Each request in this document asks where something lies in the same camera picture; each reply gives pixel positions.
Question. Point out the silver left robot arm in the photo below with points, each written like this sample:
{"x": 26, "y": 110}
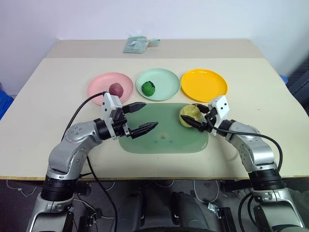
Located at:
{"x": 70, "y": 147}

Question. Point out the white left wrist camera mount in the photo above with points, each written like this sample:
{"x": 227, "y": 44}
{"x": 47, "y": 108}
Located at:
{"x": 109, "y": 104}

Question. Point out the dark rounded shape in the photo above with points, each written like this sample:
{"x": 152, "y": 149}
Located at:
{"x": 132, "y": 212}
{"x": 188, "y": 212}

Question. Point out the pink round plate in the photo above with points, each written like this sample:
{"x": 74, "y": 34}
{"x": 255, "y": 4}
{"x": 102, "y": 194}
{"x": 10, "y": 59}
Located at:
{"x": 101, "y": 84}

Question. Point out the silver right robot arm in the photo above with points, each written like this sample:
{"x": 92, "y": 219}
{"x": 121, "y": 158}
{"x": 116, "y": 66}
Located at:
{"x": 256, "y": 151}

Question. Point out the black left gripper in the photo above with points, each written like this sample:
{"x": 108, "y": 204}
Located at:
{"x": 120, "y": 123}

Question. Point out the blue fabric object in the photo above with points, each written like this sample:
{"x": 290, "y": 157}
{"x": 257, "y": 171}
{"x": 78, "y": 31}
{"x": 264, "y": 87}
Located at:
{"x": 5, "y": 102}

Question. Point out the purple round fruit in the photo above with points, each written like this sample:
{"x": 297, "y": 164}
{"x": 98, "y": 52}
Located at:
{"x": 116, "y": 90}

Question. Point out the yellow round plate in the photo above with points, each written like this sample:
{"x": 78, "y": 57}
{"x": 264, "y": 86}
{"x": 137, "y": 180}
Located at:
{"x": 204, "y": 84}

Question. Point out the dark ribbed object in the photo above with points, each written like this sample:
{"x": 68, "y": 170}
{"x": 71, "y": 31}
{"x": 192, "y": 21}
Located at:
{"x": 300, "y": 83}

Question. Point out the pale green pouch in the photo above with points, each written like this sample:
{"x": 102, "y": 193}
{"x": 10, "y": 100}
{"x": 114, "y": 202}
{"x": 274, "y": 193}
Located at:
{"x": 135, "y": 44}

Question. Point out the dark green bumpy vegetable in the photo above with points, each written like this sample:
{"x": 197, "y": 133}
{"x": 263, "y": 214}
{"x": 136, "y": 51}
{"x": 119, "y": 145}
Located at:
{"x": 148, "y": 89}

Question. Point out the mint green round plate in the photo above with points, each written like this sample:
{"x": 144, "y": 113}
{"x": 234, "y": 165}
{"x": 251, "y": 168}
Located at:
{"x": 165, "y": 82}

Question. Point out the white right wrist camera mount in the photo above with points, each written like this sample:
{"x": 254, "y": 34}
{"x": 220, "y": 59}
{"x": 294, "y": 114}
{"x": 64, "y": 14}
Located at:
{"x": 222, "y": 106}

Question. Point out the small pale green tag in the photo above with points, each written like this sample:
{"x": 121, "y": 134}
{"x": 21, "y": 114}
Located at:
{"x": 154, "y": 42}

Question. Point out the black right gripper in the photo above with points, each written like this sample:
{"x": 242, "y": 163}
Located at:
{"x": 209, "y": 118}

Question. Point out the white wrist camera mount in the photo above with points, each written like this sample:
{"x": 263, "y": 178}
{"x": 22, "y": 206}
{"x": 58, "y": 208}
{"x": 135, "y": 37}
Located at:
{"x": 222, "y": 106}
{"x": 109, "y": 104}

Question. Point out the yellow-green round fruit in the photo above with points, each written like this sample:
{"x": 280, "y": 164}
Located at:
{"x": 189, "y": 111}

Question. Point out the green rectangular tray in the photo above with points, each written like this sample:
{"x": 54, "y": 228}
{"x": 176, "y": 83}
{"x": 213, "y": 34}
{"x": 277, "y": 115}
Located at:
{"x": 166, "y": 125}

